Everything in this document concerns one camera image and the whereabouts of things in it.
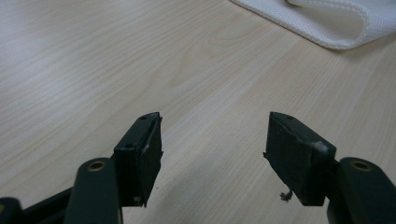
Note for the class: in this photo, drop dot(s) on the white towel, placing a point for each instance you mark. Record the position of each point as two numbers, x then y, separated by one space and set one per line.
314 23

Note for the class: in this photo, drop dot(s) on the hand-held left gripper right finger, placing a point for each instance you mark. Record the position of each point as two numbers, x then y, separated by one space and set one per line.
295 161

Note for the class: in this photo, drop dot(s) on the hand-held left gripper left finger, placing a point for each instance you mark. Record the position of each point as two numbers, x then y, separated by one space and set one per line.
138 161

